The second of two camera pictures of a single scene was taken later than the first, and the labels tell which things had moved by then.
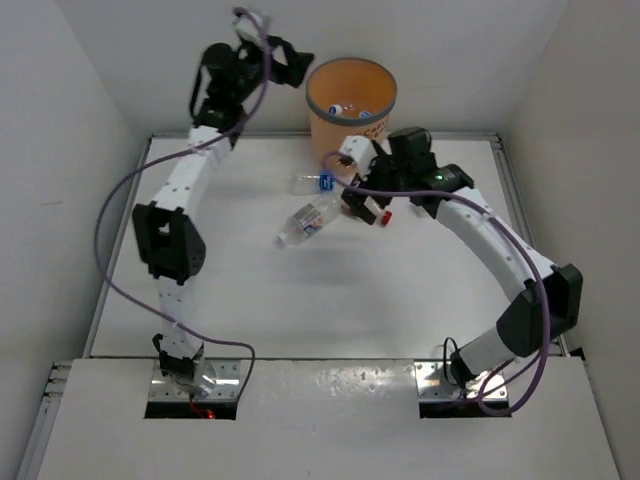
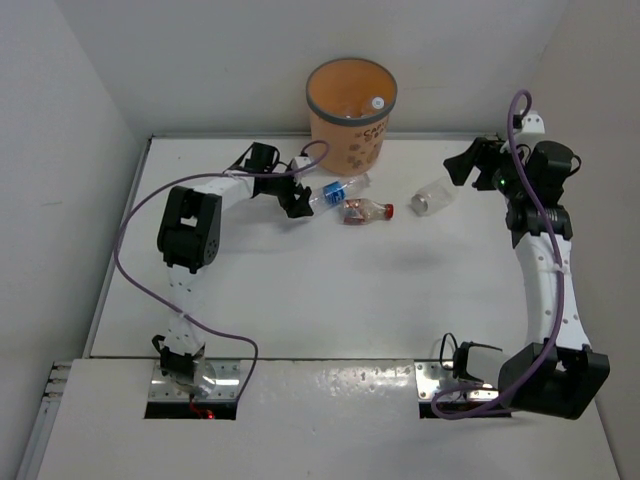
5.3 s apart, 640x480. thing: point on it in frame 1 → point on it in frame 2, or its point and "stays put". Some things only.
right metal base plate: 434,382 stays put
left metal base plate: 226,374 stays put
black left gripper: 288,73 → 295,206
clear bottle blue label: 311,184 → 338,191
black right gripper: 357,206 → 483,153
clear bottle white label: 309,219 → 376,102
